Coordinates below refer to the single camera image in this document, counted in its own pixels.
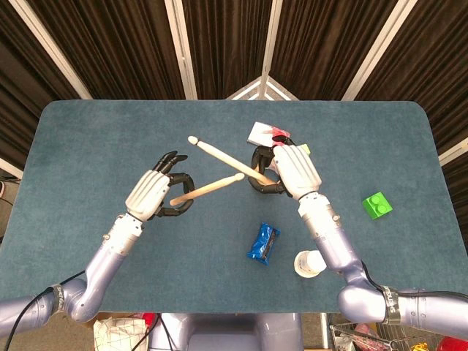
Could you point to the white paper cup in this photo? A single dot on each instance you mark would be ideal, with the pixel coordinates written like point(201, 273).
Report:
point(307, 265)

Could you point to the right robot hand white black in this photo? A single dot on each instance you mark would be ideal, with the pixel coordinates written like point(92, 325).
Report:
point(298, 170)

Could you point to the white partition frame post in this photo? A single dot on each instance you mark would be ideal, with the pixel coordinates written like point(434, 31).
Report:
point(181, 51)
point(9, 168)
point(380, 49)
point(51, 51)
point(270, 44)
point(453, 153)

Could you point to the small red object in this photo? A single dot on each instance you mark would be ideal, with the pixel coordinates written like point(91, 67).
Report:
point(149, 318)

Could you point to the lavender robot torso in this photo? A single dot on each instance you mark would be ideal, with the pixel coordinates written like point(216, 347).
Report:
point(226, 329)

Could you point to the green toy building brick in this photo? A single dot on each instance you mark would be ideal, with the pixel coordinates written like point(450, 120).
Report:
point(377, 206)

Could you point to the red white flat pack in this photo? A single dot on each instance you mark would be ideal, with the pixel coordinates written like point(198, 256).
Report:
point(259, 133)

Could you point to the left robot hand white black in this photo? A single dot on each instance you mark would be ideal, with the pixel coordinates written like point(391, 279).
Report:
point(146, 194)

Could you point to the blue felt table cover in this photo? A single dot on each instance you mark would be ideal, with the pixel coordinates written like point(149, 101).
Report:
point(109, 139)

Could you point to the wooden drumstick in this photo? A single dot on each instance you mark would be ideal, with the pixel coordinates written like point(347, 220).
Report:
point(226, 158)
point(212, 186)

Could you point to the red plastic object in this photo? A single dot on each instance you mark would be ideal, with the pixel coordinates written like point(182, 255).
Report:
point(453, 345)

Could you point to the light green cube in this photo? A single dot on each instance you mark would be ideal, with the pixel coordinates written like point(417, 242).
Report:
point(306, 148)

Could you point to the blue snack packet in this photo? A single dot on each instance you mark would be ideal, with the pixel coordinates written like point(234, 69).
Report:
point(261, 243)

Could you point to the brown curtain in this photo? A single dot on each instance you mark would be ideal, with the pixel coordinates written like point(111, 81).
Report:
point(120, 47)

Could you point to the yellow object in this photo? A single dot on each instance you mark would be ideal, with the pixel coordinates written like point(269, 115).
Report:
point(418, 347)

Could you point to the white checked bag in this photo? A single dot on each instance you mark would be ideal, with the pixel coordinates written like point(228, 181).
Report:
point(120, 334)

